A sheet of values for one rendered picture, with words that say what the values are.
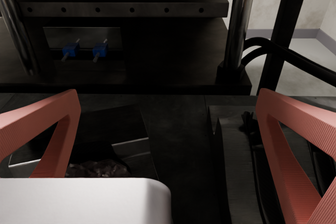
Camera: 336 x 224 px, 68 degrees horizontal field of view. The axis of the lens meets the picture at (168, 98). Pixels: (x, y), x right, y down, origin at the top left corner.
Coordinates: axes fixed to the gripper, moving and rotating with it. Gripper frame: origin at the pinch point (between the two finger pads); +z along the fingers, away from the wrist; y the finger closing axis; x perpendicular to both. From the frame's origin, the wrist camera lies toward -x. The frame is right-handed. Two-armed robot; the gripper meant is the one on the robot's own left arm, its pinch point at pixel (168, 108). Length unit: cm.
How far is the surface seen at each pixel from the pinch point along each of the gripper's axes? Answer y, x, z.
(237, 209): -11.4, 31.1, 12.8
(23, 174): 27.1, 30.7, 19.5
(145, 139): 4.7, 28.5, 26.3
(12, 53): 68, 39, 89
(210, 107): -11, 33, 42
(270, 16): -122, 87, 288
